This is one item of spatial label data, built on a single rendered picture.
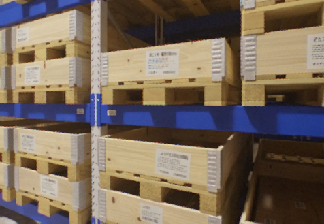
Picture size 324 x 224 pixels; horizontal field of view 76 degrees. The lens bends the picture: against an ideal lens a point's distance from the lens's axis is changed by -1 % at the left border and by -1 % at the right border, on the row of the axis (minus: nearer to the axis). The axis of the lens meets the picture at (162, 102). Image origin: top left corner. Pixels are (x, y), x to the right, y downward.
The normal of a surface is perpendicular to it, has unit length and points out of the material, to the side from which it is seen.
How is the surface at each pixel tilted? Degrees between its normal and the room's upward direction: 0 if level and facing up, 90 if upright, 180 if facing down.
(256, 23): 90
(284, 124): 90
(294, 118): 90
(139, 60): 90
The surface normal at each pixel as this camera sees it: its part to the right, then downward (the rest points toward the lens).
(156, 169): -0.45, 0.01
